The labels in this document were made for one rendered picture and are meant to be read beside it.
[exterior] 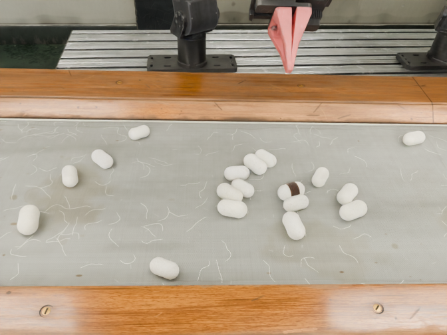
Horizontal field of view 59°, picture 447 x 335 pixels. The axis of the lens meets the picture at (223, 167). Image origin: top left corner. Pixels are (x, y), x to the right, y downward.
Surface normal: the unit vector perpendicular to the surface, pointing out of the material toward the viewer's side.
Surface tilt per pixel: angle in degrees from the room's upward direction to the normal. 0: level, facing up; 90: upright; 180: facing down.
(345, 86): 0
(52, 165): 0
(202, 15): 76
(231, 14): 89
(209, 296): 0
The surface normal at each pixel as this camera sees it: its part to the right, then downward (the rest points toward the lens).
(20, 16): 0.10, 0.66
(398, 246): 0.04, -0.74
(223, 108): 0.05, -0.05
